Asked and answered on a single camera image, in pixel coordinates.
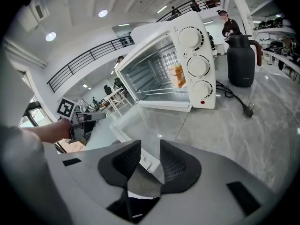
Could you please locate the grey marble table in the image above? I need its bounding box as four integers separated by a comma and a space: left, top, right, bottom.
109, 62, 300, 194

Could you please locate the white shelf rack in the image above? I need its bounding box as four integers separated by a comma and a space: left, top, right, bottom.
252, 15, 300, 84

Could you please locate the white oven knob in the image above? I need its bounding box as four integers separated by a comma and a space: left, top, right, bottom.
192, 80, 213, 101
187, 56, 210, 77
178, 26, 204, 51

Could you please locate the person's left forearm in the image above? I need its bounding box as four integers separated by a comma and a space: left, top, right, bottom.
21, 118, 72, 145

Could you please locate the glass oven door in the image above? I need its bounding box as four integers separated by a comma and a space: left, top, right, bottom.
109, 103, 192, 173

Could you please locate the white oven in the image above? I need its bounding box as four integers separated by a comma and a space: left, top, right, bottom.
114, 10, 216, 113

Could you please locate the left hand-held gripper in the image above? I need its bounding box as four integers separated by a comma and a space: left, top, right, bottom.
56, 97, 107, 143

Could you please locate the black power cable with plug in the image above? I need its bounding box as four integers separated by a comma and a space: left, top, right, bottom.
215, 80, 255, 119

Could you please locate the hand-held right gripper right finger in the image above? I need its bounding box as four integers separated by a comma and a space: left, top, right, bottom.
159, 140, 202, 195

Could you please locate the white wooden table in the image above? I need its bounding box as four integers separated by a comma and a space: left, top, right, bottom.
103, 88, 135, 117

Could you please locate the metal oven rack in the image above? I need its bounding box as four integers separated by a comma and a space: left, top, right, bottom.
138, 80, 189, 96

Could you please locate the black kettle jug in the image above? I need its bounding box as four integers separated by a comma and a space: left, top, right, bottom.
226, 34, 263, 88

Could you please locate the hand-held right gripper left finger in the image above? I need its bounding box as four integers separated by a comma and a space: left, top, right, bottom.
97, 139, 142, 188

